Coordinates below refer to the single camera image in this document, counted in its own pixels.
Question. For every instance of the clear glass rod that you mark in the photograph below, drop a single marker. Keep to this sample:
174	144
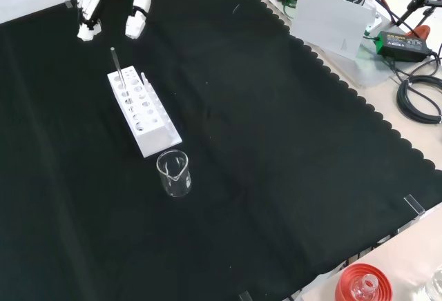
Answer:
115	61

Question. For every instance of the white test tube rack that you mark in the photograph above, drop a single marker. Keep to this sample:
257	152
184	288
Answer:
152	142

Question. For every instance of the clear cloth clip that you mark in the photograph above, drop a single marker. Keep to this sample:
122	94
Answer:
69	4
414	206
246	297

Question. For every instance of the black bench cloth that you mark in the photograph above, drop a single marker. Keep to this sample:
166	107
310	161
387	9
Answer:
241	142

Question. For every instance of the clear glass beaker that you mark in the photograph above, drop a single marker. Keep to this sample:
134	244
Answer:
183	183

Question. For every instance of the pale board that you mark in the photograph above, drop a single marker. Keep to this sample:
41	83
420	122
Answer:
328	21

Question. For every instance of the black power adapter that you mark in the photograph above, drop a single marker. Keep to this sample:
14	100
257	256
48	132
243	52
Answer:
400	43

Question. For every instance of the red clamp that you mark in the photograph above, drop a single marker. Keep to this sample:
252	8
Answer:
423	31

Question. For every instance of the clear round-bottom flask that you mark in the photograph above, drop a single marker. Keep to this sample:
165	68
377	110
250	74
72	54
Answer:
369	282

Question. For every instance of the clear glass vessel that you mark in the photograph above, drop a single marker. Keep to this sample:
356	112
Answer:
436	283

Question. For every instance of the clear base plate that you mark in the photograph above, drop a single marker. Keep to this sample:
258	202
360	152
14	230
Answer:
373	69

